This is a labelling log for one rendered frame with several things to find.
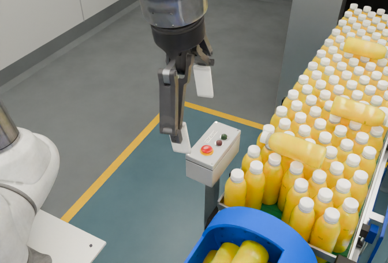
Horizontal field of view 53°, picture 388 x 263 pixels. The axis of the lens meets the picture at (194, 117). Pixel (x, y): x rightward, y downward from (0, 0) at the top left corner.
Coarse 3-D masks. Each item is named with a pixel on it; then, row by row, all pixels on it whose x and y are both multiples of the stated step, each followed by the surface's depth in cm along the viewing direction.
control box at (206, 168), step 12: (216, 132) 131; (228, 132) 132; (240, 132) 133; (204, 144) 127; (216, 144) 126; (228, 144) 127; (192, 156) 123; (204, 156) 123; (216, 156) 123; (228, 156) 130; (192, 168) 125; (204, 168) 122; (216, 168) 123; (204, 180) 125; (216, 180) 126
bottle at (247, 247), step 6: (240, 246) 89; (246, 246) 88; (252, 246) 87; (258, 246) 87; (240, 252) 87; (246, 252) 86; (252, 252) 86; (258, 252) 86; (264, 252) 87; (234, 258) 86; (240, 258) 85; (246, 258) 85; (252, 258) 85; (258, 258) 86; (264, 258) 87
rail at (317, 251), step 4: (220, 204) 123; (220, 208) 124; (224, 208) 123; (308, 244) 112; (312, 248) 111; (316, 248) 111; (316, 252) 111; (320, 252) 110; (324, 252) 110; (328, 252) 110; (320, 256) 111; (324, 256) 110; (328, 256) 109; (332, 256) 109; (336, 256) 109; (328, 260) 110; (332, 260) 109
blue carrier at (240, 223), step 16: (240, 208) 92; (224, 224) 90; (240, 224) 87; (256, 224) 86; (272, 224) 87; (208, 240) 102; (224, 240) 103; (240, 240) 99; (256, 240) 96; (272, 240) 84; (288, 240) 85; (304, 240) 87; (192, 256) 94; (272, 256) 96; (288, 256) 83; (304, 256) 85
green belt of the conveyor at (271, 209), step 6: (384, 138) 159; (264, 204) 133; (276, 204) 133; (264, 210) 131; (270, 210) 131; (276, 210) 131; (360, 210) 131; (276, 216) 129; (354, 234) 124; (348, 246) 120; (342, 252) 119; (348, 252) 119
